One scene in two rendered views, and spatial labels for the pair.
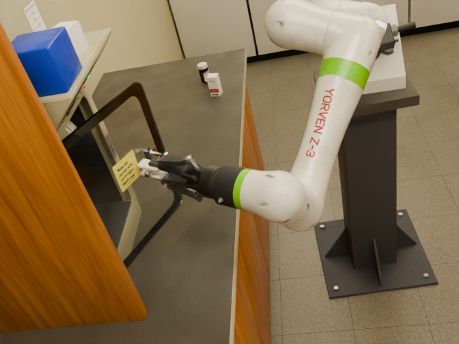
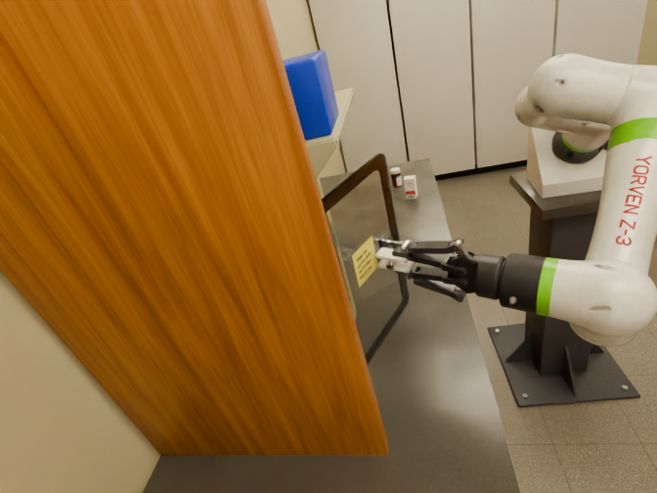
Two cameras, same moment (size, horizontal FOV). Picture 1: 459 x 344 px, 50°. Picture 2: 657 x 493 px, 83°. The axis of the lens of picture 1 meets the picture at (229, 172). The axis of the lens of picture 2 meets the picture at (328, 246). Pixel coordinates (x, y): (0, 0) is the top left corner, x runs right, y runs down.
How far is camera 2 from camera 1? 52 cm
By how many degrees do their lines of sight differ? 7
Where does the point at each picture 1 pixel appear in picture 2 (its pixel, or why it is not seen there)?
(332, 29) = (638, 84)
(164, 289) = (405, 411)
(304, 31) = (595, 89)
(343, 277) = (530, 384)
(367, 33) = not seen: outside the picture
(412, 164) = not seen: hidden behind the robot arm
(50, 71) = (311, 99)
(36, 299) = (252, 422)
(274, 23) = (550, 83)
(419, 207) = not seen: hidden behind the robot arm
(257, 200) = (587, 301)
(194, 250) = (431, 361)
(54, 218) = (296, 318)
